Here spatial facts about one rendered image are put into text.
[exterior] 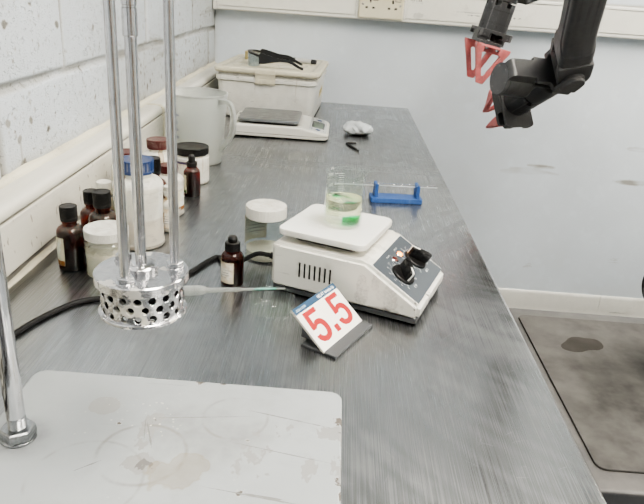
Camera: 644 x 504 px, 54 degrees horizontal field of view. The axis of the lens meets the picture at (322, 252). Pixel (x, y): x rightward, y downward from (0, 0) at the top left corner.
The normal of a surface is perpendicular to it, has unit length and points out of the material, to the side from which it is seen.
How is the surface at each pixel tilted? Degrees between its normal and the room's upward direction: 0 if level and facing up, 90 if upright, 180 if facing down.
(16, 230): 90
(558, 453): 0
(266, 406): 0
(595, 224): 90
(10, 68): 90
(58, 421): 0
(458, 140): 90
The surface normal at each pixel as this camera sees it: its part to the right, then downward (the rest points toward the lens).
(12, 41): 1.00, 0.07
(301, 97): -0.09, 0.43
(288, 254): -0.39, 0.33
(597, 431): 0.07, -0.92
